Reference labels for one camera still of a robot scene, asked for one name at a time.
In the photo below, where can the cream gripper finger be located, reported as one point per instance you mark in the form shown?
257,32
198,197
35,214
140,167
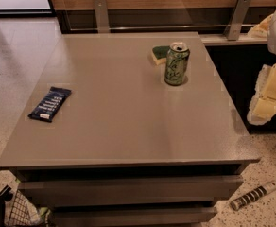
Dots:
260,30
263,104

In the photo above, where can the green and yellow sponge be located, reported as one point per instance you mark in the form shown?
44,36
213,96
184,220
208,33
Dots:
159,54

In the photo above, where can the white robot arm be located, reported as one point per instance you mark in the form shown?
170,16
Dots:
271,37

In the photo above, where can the blue rxbar blueberry wrapper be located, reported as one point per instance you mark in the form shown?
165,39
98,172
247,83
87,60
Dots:
50,104

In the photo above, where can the green soda can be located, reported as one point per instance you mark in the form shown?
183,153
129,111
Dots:
176,63

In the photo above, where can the upper grey drawer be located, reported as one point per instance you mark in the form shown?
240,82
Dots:
131,191

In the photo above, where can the grey drawer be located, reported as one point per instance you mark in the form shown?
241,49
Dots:
133,217
131,191

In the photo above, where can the lower grey drawer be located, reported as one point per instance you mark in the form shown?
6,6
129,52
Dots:
133,217

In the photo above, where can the grey drawer cabinet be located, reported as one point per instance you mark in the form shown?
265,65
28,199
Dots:
123,121

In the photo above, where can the right metal bracket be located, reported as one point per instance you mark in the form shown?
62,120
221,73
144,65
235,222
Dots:
233,29

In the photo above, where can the metal bracket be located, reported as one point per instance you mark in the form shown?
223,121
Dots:
102,16
233,29

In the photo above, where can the striped black white handle tool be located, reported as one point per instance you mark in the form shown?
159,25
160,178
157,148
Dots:
253,196

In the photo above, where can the left metal bracket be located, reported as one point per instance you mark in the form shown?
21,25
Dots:
102,16

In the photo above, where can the horizontal metal rail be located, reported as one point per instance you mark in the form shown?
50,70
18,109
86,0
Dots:
216,29

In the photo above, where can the wire mesh basket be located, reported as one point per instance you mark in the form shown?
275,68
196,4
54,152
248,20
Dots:
22,213

